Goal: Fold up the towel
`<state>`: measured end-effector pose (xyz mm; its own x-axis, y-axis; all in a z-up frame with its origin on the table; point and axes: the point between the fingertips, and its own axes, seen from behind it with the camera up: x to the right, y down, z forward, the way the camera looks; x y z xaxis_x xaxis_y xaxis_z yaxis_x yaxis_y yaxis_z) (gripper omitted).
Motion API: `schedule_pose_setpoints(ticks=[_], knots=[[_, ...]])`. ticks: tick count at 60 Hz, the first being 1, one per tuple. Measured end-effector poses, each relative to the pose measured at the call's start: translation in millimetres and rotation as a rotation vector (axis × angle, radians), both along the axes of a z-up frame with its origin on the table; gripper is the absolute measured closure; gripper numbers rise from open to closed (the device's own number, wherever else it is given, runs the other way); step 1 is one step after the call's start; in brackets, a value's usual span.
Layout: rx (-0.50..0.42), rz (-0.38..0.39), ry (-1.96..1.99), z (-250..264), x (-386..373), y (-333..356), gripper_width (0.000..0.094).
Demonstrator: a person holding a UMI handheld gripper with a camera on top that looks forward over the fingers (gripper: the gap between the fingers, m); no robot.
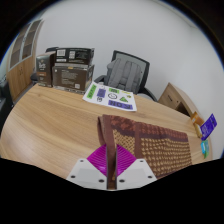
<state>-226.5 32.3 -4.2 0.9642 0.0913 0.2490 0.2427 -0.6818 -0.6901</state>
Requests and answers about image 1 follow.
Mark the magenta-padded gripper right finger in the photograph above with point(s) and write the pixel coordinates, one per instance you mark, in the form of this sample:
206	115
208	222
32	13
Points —
135	171

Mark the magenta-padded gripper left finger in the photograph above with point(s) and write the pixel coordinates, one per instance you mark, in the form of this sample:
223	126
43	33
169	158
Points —
87	171

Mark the brown patterned towel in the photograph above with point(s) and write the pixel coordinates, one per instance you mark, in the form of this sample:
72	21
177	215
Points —
160	146

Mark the blue packet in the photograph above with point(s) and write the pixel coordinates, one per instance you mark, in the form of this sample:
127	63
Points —
204	148

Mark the small orange box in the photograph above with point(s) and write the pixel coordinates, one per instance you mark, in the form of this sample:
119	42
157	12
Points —
198	130

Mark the white sticker sheet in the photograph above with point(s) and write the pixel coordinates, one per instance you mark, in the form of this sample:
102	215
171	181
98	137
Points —
110	96

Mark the wooden drawer cabinet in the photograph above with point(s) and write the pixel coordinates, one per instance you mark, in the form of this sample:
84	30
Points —
171	96

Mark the purple box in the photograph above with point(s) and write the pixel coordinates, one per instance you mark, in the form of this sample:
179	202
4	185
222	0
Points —
208	127

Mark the large dark brown box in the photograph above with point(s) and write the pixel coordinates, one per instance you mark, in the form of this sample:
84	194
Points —
71	77

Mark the grey backpack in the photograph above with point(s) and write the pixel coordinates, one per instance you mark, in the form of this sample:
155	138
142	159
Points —
125	75

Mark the tall brown coffee box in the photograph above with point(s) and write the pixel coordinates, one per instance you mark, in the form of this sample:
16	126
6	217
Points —
45	70

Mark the black floor unit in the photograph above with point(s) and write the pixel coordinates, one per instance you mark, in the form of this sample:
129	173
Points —
6	96

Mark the black mesh office chair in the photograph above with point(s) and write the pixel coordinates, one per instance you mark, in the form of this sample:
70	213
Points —
131	56

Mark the wooden glass-door cabinet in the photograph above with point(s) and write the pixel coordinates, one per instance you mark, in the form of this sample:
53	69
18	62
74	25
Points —
21	66

